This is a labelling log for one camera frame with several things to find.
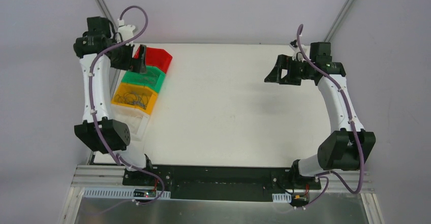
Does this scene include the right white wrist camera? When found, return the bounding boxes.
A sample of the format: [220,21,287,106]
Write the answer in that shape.
[289,39,305,62]

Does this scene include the left controller board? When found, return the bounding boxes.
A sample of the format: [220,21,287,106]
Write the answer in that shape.
[133,188,157,199]

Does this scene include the clear plastic bin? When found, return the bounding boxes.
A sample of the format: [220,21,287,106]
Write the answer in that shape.
[121,106,150,141]

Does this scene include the dark wires in yellow bin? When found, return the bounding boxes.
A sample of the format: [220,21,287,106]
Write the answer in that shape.
[114,90,153,110]

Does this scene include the controller board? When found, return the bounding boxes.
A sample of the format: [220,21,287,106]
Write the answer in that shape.
[133,188,157,199]
[290,195,309,207]

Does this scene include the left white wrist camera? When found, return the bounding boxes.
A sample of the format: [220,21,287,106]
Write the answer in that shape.
[116,19,136,43]

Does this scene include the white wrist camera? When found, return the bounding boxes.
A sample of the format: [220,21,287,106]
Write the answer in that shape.
[289,39,305,62]
[116,19,136,43]

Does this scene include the aluminium front rail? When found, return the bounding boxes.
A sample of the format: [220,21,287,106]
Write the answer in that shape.
[71,165,375,194]

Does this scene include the green plastic bin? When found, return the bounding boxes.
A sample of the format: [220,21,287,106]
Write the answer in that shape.
[121,66,166,93]

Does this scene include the right controller board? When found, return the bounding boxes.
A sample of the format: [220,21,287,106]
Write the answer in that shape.
[290,195,309,207]

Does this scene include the red plastic bin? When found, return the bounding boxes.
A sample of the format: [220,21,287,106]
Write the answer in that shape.
[145,47,172,74]

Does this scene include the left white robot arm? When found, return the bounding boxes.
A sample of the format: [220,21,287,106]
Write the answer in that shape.
[73,16,155,186]

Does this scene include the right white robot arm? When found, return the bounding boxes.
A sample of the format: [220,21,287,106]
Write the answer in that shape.
[264,40,376,188]

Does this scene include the yellow plastic bin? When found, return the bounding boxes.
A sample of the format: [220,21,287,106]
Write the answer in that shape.
[111,82,159,115]

